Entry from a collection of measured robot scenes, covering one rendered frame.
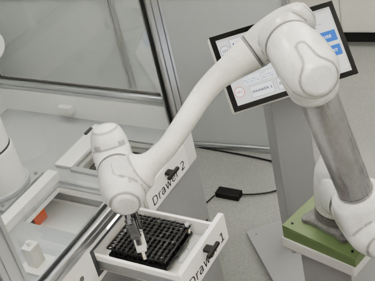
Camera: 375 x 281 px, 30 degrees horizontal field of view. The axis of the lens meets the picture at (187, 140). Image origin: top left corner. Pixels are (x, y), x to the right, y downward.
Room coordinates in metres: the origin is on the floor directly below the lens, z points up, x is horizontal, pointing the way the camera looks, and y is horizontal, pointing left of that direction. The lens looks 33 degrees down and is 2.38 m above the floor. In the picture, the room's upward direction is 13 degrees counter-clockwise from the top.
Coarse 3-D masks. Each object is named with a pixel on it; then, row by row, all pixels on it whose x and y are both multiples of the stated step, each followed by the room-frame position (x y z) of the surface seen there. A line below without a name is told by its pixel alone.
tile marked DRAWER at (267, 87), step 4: (256, 84) 2.33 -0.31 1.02; (260, 84) 2.33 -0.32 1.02; (264, 84) 2.33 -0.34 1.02; (268, 84) 2.33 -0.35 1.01; (272, 84) 2.33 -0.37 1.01; (252, 88) 2.32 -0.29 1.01; (256, 88) 2.32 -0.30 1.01; (260, 88) 2.32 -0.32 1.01; (264, 88) 2.32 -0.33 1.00; (268, 88) 2.32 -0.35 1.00; (272, 88) 2.32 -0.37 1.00; (252, 92) 2.31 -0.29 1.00; (256, 92) 2.31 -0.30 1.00; (260, 92) 2.31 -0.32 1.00; (264, 92) 2.31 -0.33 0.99; (268, 92) 2.31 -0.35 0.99; (252, 96) 2.30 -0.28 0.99; (256, 96) 2.30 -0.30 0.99
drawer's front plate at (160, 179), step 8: (184, 152) 2.18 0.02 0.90; (176, 160) 2.13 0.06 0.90; (184, 160) 2.17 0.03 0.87; (168, 168) 2.08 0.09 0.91; (184, 168) 2.16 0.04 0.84; (160, 176) 2.04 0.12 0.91; (176, 176) 2.11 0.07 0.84; (160, 184) 2.03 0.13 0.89; (152, 192) 1.98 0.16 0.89; (160, 192) 2.02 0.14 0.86; (168, 192) 2.05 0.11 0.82; (152, 200) 1.97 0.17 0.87; (160, 200) 2.01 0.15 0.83; (152, 208) 1.97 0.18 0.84
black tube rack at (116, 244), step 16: (144, 224) 1.85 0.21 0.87; (160, 224) 1.80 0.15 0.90; (176, 224) 1.78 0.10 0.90; (112, 240) 1.77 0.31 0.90; (128, 240) 1.75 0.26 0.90; (160, 240) 1.72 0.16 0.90; (112, 256) 1.73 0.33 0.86; (128, 256) 1.71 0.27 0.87; (160, 256) 1.67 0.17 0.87; (176, 256) 1.66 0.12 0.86
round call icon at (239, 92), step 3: (237, 87) 2.33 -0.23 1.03; (240, 87) 2.33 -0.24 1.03; (243, 87) 2.33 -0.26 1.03; (234, 90) 2.32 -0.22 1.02; (237, 90) 2.32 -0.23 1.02; (240, 90) 2.32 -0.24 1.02; (243, 90) 2.32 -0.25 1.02; (234, 93) 2.32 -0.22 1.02; (237, 93) 2.31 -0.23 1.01; (240, 93) 2.31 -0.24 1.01; (243, 93) 2.31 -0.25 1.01; (237, 96) 2.31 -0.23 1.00; (240, 96) 2.31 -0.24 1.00; (243, 96) 2.31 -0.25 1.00
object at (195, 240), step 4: (192, 240) 1.74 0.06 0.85; (196, 240) 1.74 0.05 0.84; (192, 244) 1.72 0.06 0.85; (188, 248) 1.70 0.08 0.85; (192, 248) 1.71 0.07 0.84; (184, 252) 1.69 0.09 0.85; (188, 252) 1.69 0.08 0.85; (184, 256) 1.67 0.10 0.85; (180, 260) 1.66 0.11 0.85; (184, 260) 1.67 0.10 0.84
